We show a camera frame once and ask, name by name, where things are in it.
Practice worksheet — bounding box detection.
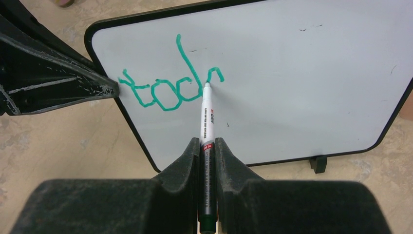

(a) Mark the white marker with green cap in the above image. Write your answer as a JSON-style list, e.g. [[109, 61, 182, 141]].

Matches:
[[198, 82, 218, 234]]

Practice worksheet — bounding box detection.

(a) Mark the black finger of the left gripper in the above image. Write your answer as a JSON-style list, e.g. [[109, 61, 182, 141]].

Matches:
[[0, 0, 119, 116]]

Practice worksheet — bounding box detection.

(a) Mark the white whiteboard with black frame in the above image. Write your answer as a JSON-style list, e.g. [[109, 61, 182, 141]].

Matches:
[[84, 0, 413, 171]]

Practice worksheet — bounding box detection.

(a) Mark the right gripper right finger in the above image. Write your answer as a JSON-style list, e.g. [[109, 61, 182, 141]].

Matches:
[[215, 138, 391, 234]]

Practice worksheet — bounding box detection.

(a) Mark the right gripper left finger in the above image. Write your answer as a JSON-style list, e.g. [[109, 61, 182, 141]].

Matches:
[[11, 138, 200, 234]]

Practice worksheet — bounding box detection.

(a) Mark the orange plastic file organizer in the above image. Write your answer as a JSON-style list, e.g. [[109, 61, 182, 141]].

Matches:
[[399, 92, 413, 121]]

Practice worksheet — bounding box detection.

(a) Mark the pink capped spice bottle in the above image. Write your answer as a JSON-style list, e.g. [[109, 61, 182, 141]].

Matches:
[[52, 0, 75, 8]]

